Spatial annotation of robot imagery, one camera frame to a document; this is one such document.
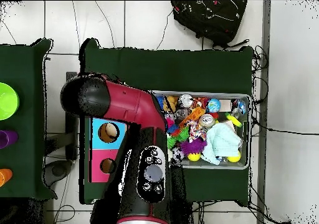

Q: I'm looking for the orange plastic crate toy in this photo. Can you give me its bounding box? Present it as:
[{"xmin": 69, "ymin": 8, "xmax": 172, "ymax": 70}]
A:
[{"xmin": 179, "ymin": 106, "xmax": 206, "ymax": 129}]

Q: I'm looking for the green plastic bowl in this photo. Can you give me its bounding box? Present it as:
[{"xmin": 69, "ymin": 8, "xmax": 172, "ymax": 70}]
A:
[{"xmin": 0, "ymin": 82, "xmax": 20, "ymax": 121}]

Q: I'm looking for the blue globe ball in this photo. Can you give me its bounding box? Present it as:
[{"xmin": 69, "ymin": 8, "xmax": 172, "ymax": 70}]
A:
[{"xmin": 206, "ymin": 98, "xmax": 222, "ymax": 113}]

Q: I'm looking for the purple spiky ball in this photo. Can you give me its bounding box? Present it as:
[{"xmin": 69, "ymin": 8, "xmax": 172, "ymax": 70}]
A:
[{"xmin": 178, "ymin": 137, "xmax": 207, "ymax": 156}]

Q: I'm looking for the black cable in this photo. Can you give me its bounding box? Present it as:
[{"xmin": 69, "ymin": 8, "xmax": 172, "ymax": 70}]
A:
[
  {"xmin": 250, "ymin": 45, "xmax": 270, "ymax": 105},
  {"xmin": 251, "ymin": 116, "xmax": 319, "ymax": 136}
]

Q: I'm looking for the black backpack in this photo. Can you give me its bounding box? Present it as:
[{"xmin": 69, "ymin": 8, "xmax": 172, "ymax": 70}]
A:
[{"xmin": 170, "ymin": 0, "xmax": 250, "ymax": 49}]

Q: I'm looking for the orange plush toy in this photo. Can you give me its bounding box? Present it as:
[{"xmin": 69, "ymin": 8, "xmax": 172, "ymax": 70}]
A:
[{"xmin": 163, "ymin": 95, "xmax": 179, "ymax": 112}]

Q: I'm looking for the pink spiky ball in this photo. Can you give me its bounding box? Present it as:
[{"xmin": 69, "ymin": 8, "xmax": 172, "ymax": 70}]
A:
[{"xmin": 165, "ymin": 117, "xmax": 176, "ymax": 130}]

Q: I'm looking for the silver mesh bin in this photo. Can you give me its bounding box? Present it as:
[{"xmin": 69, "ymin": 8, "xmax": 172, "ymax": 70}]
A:
[{"xmin": 151, "ymin": 90, "xmax": 251, "ymax": 170}]

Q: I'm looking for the orange plastic cup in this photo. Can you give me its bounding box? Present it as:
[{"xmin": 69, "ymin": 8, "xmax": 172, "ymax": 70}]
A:
[{"xmin": 0, "ymin": 168, "xmax": 13, "ymax": 188}]

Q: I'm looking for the purple plastic cup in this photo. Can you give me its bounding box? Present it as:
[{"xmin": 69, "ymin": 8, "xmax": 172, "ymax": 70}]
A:
[{"xmin": 0, "ymin": 130, "xmax": 19, "ymax": 149}]

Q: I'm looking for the small soccer ball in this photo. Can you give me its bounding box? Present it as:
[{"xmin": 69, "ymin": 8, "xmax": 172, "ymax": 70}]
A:
[{"xmin": 171, "ymin": 147, "xmax": 186, "ymax": 163}]

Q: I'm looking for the dark green cloth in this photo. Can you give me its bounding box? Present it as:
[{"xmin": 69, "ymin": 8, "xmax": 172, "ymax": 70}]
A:
[
  {"xmin": 0, "ymin": 38, "xmax": 58, "ymax": 200},
  {"xmin": 79, "ymin": 37, "xmax": 255, "ymax": 207}
]

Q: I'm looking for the colourful knotted rope toy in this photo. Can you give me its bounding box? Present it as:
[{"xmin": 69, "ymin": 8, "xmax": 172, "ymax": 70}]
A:
[{"xmin": 185, "ymin": 119, "xmax": 207, "ymax": 144}]

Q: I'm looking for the silver drink can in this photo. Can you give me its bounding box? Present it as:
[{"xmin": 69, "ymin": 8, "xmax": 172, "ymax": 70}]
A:
[
  {"xmin": 198, "ymin": 113, "xmax": 216, "ymax": 129},
  {"xmin": 178, "ymin": 94, "xmax": 194, "ymax": 109}
]

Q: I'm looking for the mint green cloth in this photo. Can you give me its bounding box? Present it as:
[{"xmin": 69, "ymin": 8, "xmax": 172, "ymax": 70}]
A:
[{"xmin": 201, "ymin": 122, "xmax": 242, "ymax": 166}]

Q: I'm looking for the wooden box with three holes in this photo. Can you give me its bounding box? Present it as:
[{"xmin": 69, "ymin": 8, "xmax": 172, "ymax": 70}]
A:
[{"xmin": 88, "ymin": 117, "xmax": 128, "ymax": 183}]

